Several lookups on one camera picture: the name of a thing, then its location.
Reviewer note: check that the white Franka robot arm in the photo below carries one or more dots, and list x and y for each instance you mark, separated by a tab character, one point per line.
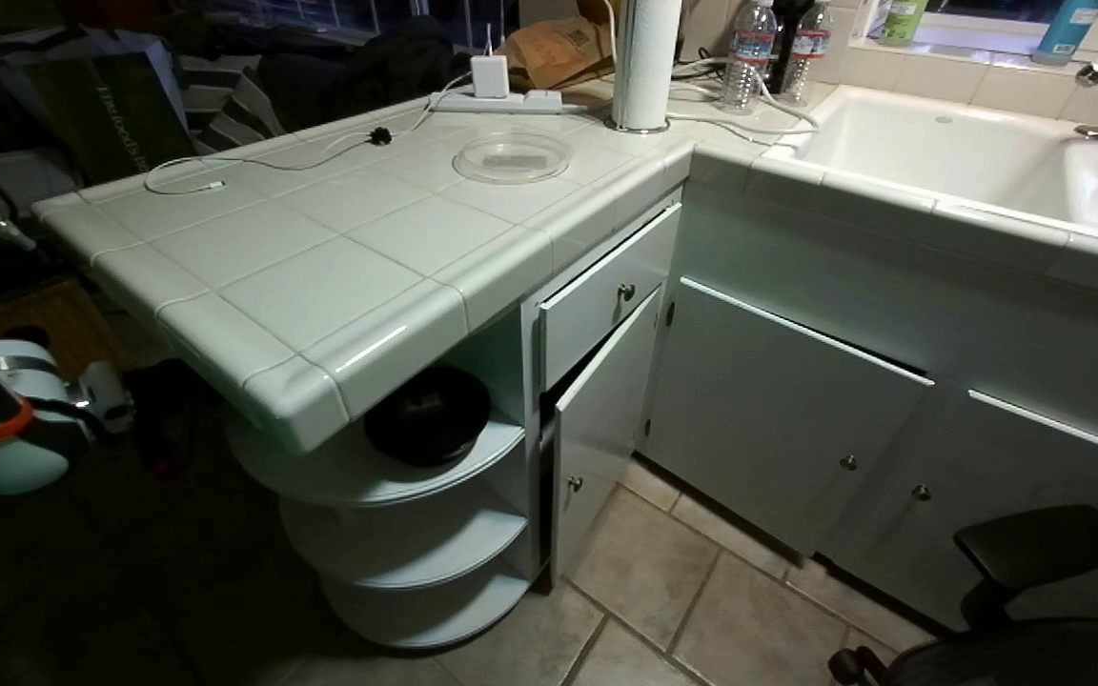
22	375

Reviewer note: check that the white double kitchen sink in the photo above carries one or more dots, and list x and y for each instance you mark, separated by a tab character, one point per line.
944	146

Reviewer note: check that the dark clothes pile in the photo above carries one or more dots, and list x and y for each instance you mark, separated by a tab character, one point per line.
373	70

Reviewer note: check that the narrow white cabinet door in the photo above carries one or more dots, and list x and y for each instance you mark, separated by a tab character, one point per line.
609	432

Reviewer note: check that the black office chair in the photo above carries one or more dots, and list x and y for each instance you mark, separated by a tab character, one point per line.
1031	650

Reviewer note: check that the brown cardboard box with hole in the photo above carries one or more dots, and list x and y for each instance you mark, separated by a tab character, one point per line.
68	326

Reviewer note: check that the blue bottle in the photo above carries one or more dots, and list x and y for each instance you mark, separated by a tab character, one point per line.
1071	23

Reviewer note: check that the dark printed box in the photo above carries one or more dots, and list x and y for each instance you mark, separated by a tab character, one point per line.
116	115

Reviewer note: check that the white paper towel roll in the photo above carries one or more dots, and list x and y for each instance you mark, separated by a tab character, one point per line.
646	64

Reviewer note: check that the wide white cabinet door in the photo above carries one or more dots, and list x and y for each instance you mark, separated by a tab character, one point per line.
1031	462
780	422

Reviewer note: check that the white cabinet drawer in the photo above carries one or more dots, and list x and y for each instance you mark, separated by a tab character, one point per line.
594	307

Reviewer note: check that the round metal cabinet knob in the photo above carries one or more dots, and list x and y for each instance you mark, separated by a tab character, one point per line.
921	489
572	484
628	295
847	462

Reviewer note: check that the white power strip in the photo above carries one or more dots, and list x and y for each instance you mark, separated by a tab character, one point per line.
496	99

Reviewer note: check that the white rounded shelf unit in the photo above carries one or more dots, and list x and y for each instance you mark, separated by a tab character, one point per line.
423	557

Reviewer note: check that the plastic water bottle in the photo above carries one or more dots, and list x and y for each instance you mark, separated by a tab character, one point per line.
808	50
748	50

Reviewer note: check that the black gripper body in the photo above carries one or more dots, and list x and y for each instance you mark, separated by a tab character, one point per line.
168	422

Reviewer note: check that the white charger plug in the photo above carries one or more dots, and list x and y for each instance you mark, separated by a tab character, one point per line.
490	75

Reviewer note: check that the green bottle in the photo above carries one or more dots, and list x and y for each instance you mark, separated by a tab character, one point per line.
903	21

